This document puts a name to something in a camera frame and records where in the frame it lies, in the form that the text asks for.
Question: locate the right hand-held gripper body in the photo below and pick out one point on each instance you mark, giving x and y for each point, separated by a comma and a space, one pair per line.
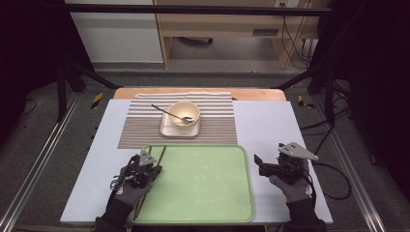
288, 166

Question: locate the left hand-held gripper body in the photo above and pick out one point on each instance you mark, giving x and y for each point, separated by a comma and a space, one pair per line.
143, 169

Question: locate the green tray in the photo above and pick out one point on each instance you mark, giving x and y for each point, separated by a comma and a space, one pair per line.
199, 183

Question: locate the cream bowl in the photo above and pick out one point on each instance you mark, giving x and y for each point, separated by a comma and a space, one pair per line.
180, 111

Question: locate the person's right hand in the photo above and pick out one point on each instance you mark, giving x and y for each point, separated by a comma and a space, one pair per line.
293, 190

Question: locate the person's left hand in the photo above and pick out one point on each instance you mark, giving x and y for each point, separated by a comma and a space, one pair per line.
132, 195

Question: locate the pale grey board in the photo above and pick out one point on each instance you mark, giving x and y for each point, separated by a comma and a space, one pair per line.
267, 125

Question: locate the striped placemat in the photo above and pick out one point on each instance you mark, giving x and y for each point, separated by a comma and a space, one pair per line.
141, 129

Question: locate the cream square plate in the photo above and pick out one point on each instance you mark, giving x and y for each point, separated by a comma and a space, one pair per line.
180, 132

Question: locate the yellow black tape marker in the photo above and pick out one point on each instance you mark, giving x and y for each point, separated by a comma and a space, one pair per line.
303, 101
97, 100

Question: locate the metal spoon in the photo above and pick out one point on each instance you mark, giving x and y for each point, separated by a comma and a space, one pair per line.
170, 114

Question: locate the black metal stand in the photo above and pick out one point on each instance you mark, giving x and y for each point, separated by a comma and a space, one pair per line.
61, 93
328, 96

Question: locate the white cabinet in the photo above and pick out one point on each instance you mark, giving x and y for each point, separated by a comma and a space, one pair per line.
122, 38

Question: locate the dark curtain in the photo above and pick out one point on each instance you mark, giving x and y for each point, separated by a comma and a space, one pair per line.
377, 64
29, 48

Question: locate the wooden desk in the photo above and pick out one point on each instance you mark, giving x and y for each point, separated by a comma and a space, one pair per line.
225, 22

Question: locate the aluminium rail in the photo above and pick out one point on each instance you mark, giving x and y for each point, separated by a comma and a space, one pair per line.
38, 161
354, 177

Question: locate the black frame bar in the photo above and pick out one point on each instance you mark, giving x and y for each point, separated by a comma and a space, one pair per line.
193, 9

